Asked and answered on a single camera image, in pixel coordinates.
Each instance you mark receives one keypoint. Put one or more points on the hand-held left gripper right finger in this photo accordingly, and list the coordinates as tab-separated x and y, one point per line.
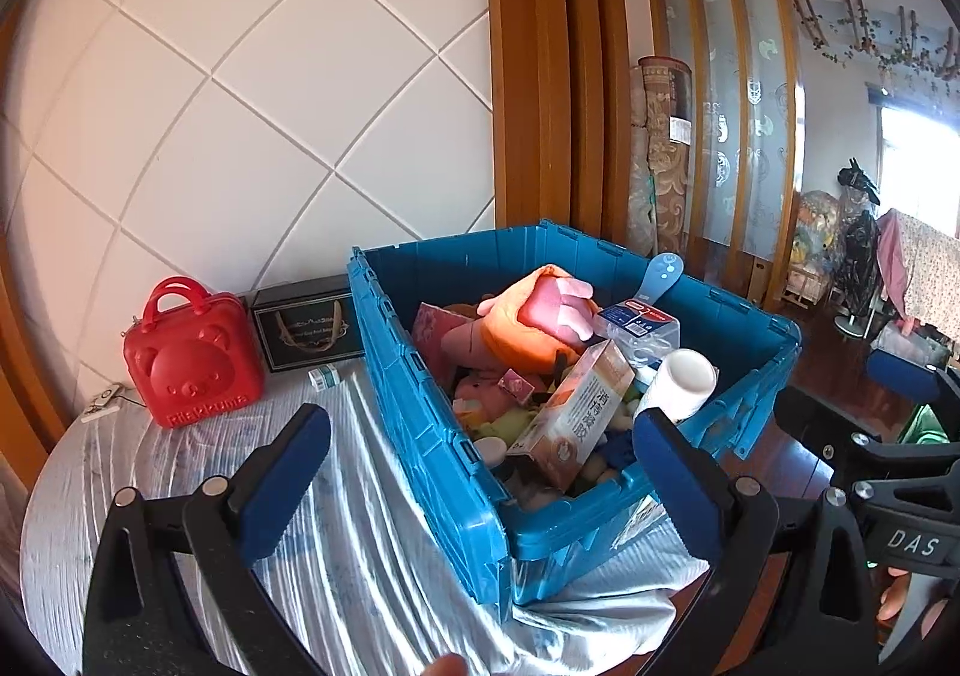
671	481

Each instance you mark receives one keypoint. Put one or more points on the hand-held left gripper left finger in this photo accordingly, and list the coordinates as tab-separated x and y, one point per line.
289	473

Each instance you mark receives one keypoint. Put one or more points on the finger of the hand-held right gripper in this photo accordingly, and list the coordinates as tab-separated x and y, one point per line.
817	417
900	372

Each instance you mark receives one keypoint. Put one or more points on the white medicine bottle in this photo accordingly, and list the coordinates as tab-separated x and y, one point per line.
679	383

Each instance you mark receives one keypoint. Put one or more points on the blue plastic crate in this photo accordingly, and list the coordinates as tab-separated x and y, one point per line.
420	428

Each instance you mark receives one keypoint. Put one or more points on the green plush toy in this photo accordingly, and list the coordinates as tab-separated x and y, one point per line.
514	425

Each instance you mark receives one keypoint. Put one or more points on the plastic-covered round desktop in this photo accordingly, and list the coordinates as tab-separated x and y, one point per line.
187	451

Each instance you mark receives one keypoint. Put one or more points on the person's right hand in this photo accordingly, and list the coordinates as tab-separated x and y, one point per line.
895	593

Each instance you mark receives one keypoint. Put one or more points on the person's left hand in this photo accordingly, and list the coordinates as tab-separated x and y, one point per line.
444	666

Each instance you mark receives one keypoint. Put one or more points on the clear plastic storage bag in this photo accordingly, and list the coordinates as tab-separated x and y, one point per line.
907	346

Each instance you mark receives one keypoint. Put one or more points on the blue fabric toy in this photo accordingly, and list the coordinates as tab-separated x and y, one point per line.
619	447

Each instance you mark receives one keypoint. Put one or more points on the white floor fan stand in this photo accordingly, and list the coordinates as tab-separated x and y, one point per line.
851	325

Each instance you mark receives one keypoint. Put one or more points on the small green white box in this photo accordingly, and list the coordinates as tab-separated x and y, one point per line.
324	376

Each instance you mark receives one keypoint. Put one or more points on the pink patterned blanket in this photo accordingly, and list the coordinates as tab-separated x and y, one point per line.
930	271

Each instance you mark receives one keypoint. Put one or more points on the orange cardboard carton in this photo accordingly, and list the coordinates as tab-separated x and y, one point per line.
577	413

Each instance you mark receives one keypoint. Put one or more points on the black gift box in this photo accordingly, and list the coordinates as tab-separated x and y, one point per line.
300	335

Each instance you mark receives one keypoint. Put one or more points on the red bear handbag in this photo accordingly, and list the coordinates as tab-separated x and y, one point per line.
195	368

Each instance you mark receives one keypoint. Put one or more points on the black hanging clothes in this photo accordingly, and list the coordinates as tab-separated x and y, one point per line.
859	233

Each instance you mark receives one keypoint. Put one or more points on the clear plastic box red label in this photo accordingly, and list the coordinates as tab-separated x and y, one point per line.
637	338

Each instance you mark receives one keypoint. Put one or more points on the colourful patterned bundle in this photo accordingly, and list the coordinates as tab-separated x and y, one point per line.
814	226

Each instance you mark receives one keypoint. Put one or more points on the small pink box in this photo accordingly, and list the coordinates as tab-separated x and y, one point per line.
516	385

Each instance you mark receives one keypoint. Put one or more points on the pink plush toy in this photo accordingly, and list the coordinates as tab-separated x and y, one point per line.
480	395

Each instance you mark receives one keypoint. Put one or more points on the blue plastic spoon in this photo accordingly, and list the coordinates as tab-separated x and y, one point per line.
664	271

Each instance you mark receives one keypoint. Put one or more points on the window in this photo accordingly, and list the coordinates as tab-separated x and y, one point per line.
915	159

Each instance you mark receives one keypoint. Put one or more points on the orange plush toy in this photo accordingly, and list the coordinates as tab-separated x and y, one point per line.
510	323

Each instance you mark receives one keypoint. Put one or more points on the wooden frosted glass partition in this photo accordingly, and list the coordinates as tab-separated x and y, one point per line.
750	121

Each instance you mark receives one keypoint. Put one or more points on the rolled patterned carpet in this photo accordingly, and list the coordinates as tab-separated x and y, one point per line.
664	159

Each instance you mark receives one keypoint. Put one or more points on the wall vine decoration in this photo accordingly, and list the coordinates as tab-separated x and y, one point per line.
877	39

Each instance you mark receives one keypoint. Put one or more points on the wooden door frame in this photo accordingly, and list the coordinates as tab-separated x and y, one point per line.
555	69

